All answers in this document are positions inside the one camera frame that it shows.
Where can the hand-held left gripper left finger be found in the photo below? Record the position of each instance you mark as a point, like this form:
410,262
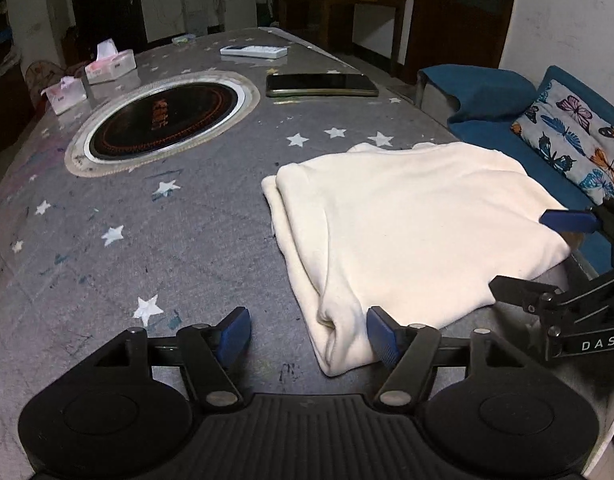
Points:
235,335

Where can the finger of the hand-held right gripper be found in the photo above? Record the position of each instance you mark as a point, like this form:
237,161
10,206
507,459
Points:
522,292
567,220

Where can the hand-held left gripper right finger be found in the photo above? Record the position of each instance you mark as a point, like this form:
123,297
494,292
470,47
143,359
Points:
383,339

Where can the cream white shirt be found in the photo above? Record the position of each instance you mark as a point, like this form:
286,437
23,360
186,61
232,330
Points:
412,220

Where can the butterfly print pillow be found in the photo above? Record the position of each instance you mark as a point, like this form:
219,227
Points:
572,135

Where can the blue sofa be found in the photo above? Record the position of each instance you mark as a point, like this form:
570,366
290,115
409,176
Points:
482,100

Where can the grey star-print tablecloth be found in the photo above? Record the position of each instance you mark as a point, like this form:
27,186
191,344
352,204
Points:
137,220

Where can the round built-in induction cooktop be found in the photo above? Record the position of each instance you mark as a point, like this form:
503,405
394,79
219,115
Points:
162,120

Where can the brown wooden door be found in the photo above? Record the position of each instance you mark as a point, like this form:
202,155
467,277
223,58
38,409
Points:
462,15

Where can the black smartphone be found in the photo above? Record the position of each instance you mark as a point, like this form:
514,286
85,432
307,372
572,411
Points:
322,85

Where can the white remote control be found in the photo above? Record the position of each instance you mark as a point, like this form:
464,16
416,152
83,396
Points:
254,51

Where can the pink white tissue box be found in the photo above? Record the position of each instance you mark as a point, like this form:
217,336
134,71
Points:
64,97
112,66

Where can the brown wooden desk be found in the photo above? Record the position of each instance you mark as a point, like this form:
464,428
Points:
367,2

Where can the round floor fan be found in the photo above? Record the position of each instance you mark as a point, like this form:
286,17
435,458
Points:
41,74

